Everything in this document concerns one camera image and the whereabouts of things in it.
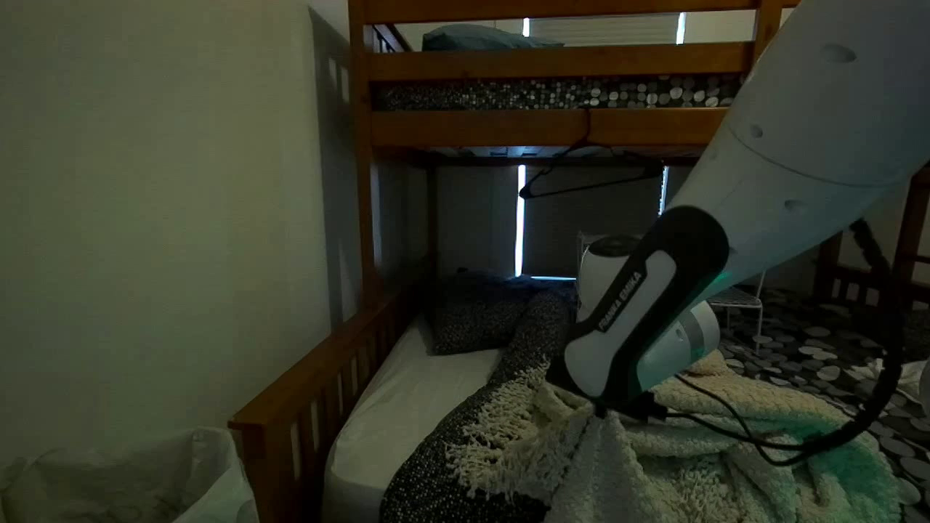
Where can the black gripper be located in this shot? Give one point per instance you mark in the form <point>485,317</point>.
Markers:
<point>628,401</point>

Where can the white fluffy fringed cloth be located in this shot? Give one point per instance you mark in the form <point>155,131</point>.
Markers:
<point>677,474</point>

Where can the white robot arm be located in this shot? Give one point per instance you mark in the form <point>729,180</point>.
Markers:
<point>795,147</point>

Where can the dark pebble print pillow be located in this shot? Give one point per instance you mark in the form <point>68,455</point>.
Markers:
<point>474,309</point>

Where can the black pebble print duvet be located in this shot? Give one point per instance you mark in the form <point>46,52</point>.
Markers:
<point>453,495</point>

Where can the black clothes hanger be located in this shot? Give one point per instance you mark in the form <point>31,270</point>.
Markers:
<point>583,179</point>

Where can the white mattress sheet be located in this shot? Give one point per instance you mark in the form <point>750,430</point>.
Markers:
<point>395,416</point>

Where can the dark window blind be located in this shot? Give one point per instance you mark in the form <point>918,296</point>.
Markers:
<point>482,218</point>

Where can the pebble print bunk mattress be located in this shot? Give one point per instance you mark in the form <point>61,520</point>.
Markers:
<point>542,90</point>

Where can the teal folded blanket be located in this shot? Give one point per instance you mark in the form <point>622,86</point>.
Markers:
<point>482,39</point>

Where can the white laundry basket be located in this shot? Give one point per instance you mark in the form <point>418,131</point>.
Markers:
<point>126,484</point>

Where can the wooden bunk bed frame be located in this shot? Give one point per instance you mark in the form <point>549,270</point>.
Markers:
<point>552,125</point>

